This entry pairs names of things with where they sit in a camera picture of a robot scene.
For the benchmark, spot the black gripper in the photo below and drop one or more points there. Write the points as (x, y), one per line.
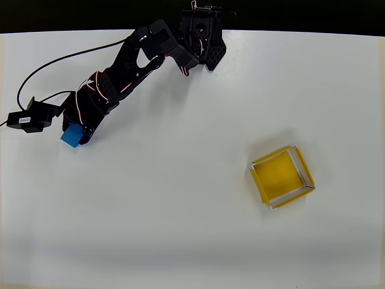
(80, 119)

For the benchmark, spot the blue cube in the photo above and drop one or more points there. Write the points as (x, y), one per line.
(71, 137)

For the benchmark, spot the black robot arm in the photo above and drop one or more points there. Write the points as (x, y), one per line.
(126, 66)

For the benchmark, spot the yellow square tray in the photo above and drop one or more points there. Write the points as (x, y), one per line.
(276, 177)

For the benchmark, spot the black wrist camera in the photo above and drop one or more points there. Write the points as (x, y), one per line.
(33, 119)

